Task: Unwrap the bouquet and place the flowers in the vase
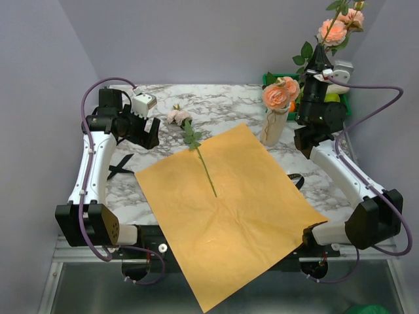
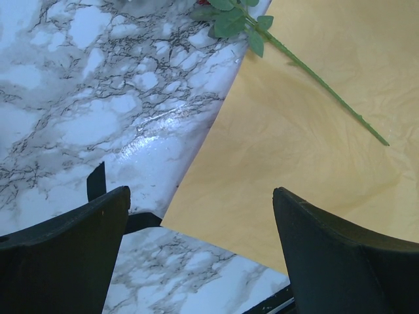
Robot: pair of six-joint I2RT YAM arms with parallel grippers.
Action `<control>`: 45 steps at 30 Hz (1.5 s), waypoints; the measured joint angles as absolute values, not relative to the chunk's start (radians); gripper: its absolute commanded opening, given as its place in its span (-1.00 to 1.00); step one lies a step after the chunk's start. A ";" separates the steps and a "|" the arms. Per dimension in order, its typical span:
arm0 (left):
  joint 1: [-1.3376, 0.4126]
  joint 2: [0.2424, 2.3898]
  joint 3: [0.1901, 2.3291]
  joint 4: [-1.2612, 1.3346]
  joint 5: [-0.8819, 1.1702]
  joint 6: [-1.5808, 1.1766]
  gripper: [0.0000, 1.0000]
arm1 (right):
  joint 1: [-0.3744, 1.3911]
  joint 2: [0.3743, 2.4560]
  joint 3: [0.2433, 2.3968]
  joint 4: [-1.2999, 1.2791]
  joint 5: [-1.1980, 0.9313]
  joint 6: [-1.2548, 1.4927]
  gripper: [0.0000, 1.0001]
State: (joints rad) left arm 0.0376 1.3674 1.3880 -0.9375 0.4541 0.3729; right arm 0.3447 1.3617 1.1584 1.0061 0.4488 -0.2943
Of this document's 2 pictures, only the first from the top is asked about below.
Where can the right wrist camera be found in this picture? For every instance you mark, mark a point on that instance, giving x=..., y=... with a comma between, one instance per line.
x=341, y=72

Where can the aluminium rail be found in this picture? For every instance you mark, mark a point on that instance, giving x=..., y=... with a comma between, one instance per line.
x=63, y=252

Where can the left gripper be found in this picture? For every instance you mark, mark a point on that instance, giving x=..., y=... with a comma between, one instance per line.
x=147, y=139

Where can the pink flower bouquet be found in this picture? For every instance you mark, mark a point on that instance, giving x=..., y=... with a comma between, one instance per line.
x=183, y=119

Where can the orange fruit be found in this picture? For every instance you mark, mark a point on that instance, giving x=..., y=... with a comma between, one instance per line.
x=292, y=107

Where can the green cloth object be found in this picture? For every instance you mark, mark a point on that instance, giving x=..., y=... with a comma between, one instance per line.
x=367, y=309

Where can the white radish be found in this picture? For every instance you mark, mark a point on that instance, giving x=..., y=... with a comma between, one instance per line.
x=337, y=89

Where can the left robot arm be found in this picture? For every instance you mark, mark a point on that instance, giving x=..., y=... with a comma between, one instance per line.
x=85, y=219

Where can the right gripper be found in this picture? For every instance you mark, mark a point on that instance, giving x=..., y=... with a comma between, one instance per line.
x=319, y=61

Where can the green plastic crate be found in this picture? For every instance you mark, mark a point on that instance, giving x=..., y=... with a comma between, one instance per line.
x=347, y=108

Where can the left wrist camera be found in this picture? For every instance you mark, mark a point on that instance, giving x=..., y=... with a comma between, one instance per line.
x=142, y=104

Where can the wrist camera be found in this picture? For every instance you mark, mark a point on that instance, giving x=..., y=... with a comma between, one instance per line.
x=341, y=72
x=142, y=104

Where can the green lime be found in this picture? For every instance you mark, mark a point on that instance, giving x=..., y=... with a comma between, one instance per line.
x=332, y=98

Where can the orange paper flower wrap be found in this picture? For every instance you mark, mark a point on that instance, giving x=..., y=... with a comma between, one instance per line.
x=228, y=211

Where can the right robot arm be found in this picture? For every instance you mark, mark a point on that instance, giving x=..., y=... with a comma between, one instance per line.
x=377, y=211

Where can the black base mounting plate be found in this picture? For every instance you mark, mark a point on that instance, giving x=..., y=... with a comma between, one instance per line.
x=313, y=259

